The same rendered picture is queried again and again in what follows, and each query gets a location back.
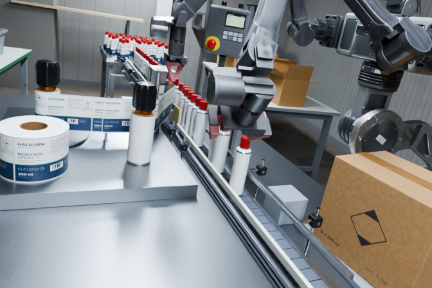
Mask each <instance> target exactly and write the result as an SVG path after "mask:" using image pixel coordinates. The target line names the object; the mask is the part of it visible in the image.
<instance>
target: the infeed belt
mask: <svg viewBox="0 0 432 288"><path fill-rule="evenodd" d="M189 149H190V150H191V151H192V153H193V154H194V156H195V157H196V158H197V159H198V161H199V162H200V164H201V165H202V166H203V167H204V169H205V170H206V171H207V173H208V174H209V175H210V177H211V178H212V179H213V180H214V182H215V183H216V185H217V186H218V187H219V188H220V190H221V191H222V193H223V194H224V195H225V196H226V198H227V199H228V201H229V202H230V203H231V204H232V206H233V207H234V209H236V211H237V212H238V214H239V215H240V216H241V217H242V219H243V220H244V222H245V223H246V224H247V225H248V227H249V228H250V230H251V231H252V232H253V233H254V235H255V236H256V238H257V239H258V240H259V241H260V243H261V244H262V245H263V247H264V248H265V249H266V251H267V252H268V253H269V254H270V256H271V257H272V259H273V260H274V261H275V262H276V264H277V265H278V267H279V268H280V269H281V270H282V272H283V273H284V275H285V276H286V277H287V278H288V280H289V281H290V282H291V283H292V285H293V286H294V288H301V287H300V286H299V284H298V283H297V282H296V280H295V279H294V278H293V277H292V275H291V274H290V272H288V270H287V269H286V268H285V266H284V265H283V264H282V263H281V261H280V260H279V259H278V257H277V256H276V255H275V254H274V252H273V251H272V249H271V248H270V247H269V246H268V245H267V243H266V242H265V240H264V239H263V238H262V237H261V236H260V234H259V233H258V231H257V230H256V229H255V228H254V227H253V225H252V224H251V223H250V222H249V220H248V219H247V217H246V216H245V215H244V214H243V213H242V211H241V210H240V208H239V207H238V206H237V205H236V204H235V202H234V201H233V199H232V198H231V197H230V196H229V194H228V193H227V192H226V191H225V189H224V188H223V187H222V185H221V184H220V183H219V182H218V180H217V179H216V178H215V176H214V175H213V174H212V173H211V172H210V170H209V169H208V167H207V166H206V165H205V164H204V162H203V161H202V159H201V158H200V157H199V156H198V155H197V153H196V152H195V150H194V149H193V148H189ZM199 149H200V150H201V151H202V153H203V154H204V155H205V156H206V157H207V158H208V153H209V150H208V148H207V147H206V146H205V145H204V144H203V147H201V148H199ZM221 176H222V177H223V178H224V179H225V180H226V182H227V183H228V184H229V183H230V177H231V175H230V173H229V172H228V171H227V170H226V169H225V168H224V172H223V174H221ZM240 199H241V200H242V201H243V202H244V204H245V205H246V206H247V207H248V208H249V210H250V211H251V212H252V214H253V215H254V216H255V217H256V218H257V219H258V221H259V222H260V223H261V225H263V227H264V228H265V229H266V230H267V232H268V233H269V234H270V236H272V238H273V239H274V240H275V241H276V243H277V244H278V245H279V246H280V247H281V249H282V250H283V251H284V253H285V254H286V255H287V256H288V257H289V258H290V260H291V261H292V262H293V264H294V265H295V266H296V267H297V268H298V269H299V271H300V272H301V273H302V275H303V276H304V277H305V278H306V279H307V280H308V282H309V283H310V284H311V285H312V286H313V288H329V287H328V286H327V285H326V283H325V282H324V281H323V280H321V278H320V277H319V276H318V274H317V273H316V272H315V271H314V270H313V268H311V266H310V265H309V264H308V263H307V262H306V261H305V259H304V258H302V256H301V255H300V254H299V252H297V250H296V249H295V248H294V247H293V246H292V245H291V243H290V242H289V241H288V240H287V239H286V238H285V237H284V236H283V234H282V233H281V232H280V231H279V230H278V228H277V227H276V226H275V225H274V224H273V223H272V222H271V221H270V220H269V218H268V217H267V216H266V215H265V213H264V212H263V211H262V210H261V209H260V208H259V207H258V206H257V204H256V203H255V202H254V201H253V200H252V198H250V196H249V195H248V194H247V193H246V192H245V191H244V190H243V193H242V195H241V196H240Z"/></svg>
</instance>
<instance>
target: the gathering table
mask: <svg viewBox="0 0 432 288"><path fill-rule="evenodd" d="M100 54H101V56H102V80H101V92H100V97H101V98H104V95H105V74H106V65H109V67H108V77H107V97H108V96H109V81H110V74H113V66H122V62H120V61H119V60H117V56H115V57H111V56H110V55H107V54H106V51H104V45H100ZM133 60H134V59H133V58H132V57H129V61H130V62H131V63H132V64H133Z"/></svg>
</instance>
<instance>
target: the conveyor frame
mask: <svg viewBox="0 0 432 288"><path fill-rule="evenodd" d="M162 126H163V127H164V128H165V130H166V131H167V132H168V128H169V127H172V125H171V124H170V122H163V123H162ZM169 136H170V135H169ZM172 140H173V142H174V143H175V144H176V146H177V147H178V148H179V142H183V140H182V138H181V137H180V135H178V133H176V134H175V135H173V138H172ZM179 150H180V149H179ZM180 152H181V150H180ZM184 158H185V159H186V160H187V162H188V163H189V165H190V166H191V168H192V169H193V171H194V172H195V173H196V175H197V177H198V178H199V179H200V181H201V183H202V184H203V185H204V187H205V188H206V189H207V191H208V193H209V194H210V195H211V197H212V198H213V200H214V201H215V203H216V204H217V206H218V207H219V208H220V210H221V212H222V213H223V214H224V216H225V217H226V218H227V220H228V222H229V223H230V224H231V226H232V227H233V229H234V230H235V232H236V233H237V235H238V236H239V237H240V239H241V241H242V242H243V243H244V245H245V246H246V247H247V249H248V251H249V252H250V253H251V255H252V256H253V258H254V259H255V261H256V262H257V264H258V265H259V266H260V268H261V270H262V271H263V272H264V274H265V275H266V276H267V278H268V280H269V281H270V282H271V284H272V286H273V287H274V288H294V286H293V285H292V283H291V282H290V281H289V280H288V278H287V277H286V276H285V275H284V273H283V272H282V270H281V269H280V268H279V267H278V265H277V264H276V262H275V261H274V260H273V259H272V257H271V256H270V254H269V253H268V252H267V251H266V249H265V248H264V247H263V245H262V244H261V243H260V241H259V240H258V239H257V238H256V236H255V235H254V233H253V232H252V231H251V230H250V228H249V227H248V225H247V224H246V223H245V222H244V220H243V219H242V217H241V216H240V215H239V214H238V212H237V211H236V209H234V207H233V206H232V204H231V203H230V202H229V201H228V199H227V198H226V196H225V195H224V194H223V193H222V191H221V190H220V188H219V187H218V186H217V185H216V183H215V182H214V180H213V179H212V178H211V177H210V175H209V174H208V173H207V171H206V170H205V169H204V167H203V166H202V165H201V164H200V162H199V161H198V159H197V158H196V157H195V156H194V154H193V153H192V151H191V150H190V149H189V148H187V150H185V151H184ZM244 191H245V192H246V193H247V194H248V195H249V196H250V198H252V200H253V201H254V202H255V203H256V205H257V206H258V207H259V208H260V209H261V210H262V211H263V212H264V213H265V215H266V216H267V217H268V218H269V220H270V221H271V222H272V223H273V224H274V225H275V226H276V227H277V228H278V230H279V231H280V232H281V233H282V234H283V236H284V237H285V238H286V239H287V240H288V241H289V242H290V243H291V245H292V246H293V247H294V248H295V249H296V250H297V252H299V254H300V255H301V256H302V258H304V259H305V261H306V262H307V263H308V264H309V265H310V266H311V268H313V270H314V271H315V272H316V273H317V274H318V276H319V277H320V278H321V280H323V281H324V282H325V283H326V285H327V286H328V287H329V288H333V286H331V285H330V283H329V282H328V281H327V280H326V279H325V277H324V276H323V275H322V274H321V273H320V272H319V271H318V270H317V269H316V268H315V267H314V265H313V264H312V263H311V262H310V261H309V259H308V258H307V257H306V256H305V255H304V254H303V253H302V252H301V251H300V249H299V248H298V247H297V246H296V245H295V244H294V242H293V241H292V240H291V239H290V238H289V237H288V236H287V235H286V234H285V233H284V231H283V230H282V229H281V228H280V227H279V225H277V223H276V222H275V221H274V220H273V219H272V218H271V217H270V216H269V214H268V213H267V212H266V211H265V210H264V209H263V207H261V205H259V203H258V202H257V201H256V200H255V199H254V197H253V196H252V195H251V194H250V193H249V192H248V191H247V190H246V189H245V188H244Z"/></svg>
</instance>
